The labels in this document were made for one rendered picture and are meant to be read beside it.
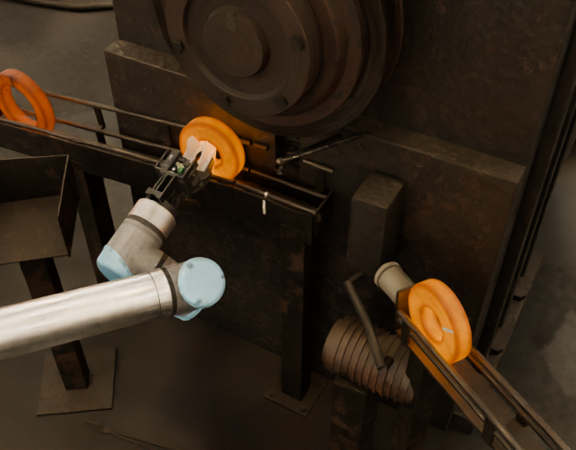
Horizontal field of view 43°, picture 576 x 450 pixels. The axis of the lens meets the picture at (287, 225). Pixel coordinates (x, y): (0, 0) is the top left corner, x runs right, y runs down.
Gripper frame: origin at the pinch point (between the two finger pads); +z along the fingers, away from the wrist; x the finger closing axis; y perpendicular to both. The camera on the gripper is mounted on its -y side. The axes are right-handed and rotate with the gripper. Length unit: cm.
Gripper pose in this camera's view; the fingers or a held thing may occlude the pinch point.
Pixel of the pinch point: (211, 143)
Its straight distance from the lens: 161.7
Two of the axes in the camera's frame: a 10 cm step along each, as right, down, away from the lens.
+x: -8.7, -3.4, 3.4
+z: 4.7, -7.8, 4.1
